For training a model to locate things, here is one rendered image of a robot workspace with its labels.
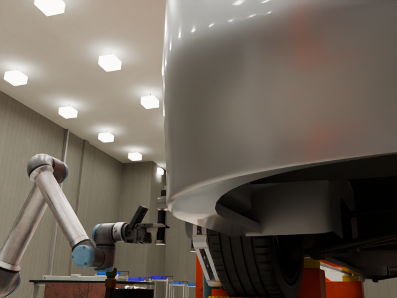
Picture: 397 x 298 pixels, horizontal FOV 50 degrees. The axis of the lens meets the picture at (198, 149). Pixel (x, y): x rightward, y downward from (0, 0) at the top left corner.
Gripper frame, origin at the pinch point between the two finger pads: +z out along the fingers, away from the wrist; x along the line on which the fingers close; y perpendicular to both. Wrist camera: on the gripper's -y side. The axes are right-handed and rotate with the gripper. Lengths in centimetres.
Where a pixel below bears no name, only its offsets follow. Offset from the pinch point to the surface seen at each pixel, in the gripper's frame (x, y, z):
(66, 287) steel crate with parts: -362, 23, -374
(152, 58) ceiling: -697, -567, -463
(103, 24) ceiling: -517, -567, -488
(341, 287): -253, 21, 38
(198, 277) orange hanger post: -60, 20, -12
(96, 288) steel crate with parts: -373, 24, -327
